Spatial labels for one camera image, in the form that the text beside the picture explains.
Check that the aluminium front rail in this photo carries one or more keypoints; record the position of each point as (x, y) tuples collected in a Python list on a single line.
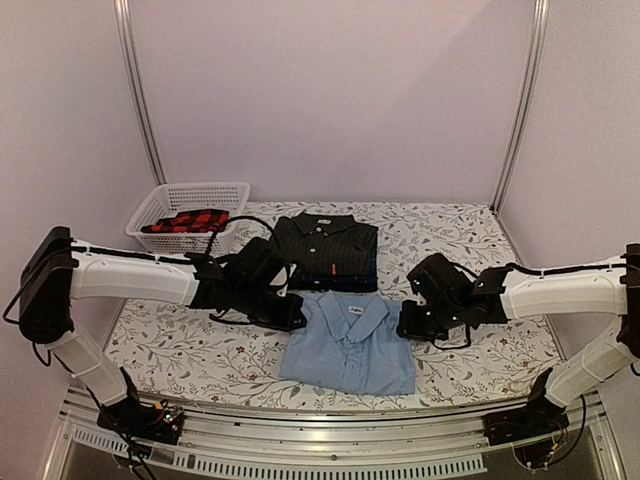
[(79, 409)]

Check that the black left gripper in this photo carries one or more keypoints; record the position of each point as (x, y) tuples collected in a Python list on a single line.
[(286, 323)]

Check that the left aluminium frame post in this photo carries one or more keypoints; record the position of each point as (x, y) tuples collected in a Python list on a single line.
[(126, 35)]

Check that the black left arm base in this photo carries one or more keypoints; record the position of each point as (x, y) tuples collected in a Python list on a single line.
[(161, 422)]

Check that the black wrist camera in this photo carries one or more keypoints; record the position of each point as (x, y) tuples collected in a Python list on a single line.
[(436, 277), (263, 264)]

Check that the black pinstriped shirt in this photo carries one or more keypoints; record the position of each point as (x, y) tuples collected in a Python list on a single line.
[(328, 246)]

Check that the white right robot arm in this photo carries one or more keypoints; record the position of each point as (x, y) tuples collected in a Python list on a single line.
[(606, 290)]

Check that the white plastic laundry basket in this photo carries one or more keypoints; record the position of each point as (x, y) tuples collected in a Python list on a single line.
[(167, 200)]

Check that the perforated metal front panel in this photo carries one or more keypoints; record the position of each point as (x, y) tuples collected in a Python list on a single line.
[(233, 447)]

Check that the right aluminium frame post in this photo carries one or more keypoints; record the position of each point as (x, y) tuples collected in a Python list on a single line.
[(533, 60)]

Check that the dark blue shirt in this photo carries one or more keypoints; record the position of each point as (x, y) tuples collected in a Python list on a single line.
[(339, 283)]

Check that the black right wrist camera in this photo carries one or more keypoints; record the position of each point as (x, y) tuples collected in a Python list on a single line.
[(436, 277)]

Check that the red black patterned shirt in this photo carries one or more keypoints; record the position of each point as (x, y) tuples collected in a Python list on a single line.
[(189, 222)]

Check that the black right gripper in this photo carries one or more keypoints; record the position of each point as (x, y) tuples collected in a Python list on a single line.
[(407, 327)]

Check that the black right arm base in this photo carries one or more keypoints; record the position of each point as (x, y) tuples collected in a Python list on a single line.
[(538, 417)]

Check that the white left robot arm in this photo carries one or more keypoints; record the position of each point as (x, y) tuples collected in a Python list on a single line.
[(63, 270)]

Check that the aluminium frame post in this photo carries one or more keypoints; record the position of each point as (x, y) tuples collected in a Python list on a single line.
[(533, 60), (126, 35)]

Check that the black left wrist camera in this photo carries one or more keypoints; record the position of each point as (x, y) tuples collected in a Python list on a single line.
[(263, 264)]

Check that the light blue long sleeve shirt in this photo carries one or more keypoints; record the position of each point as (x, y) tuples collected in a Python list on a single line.
[(350, 344)]

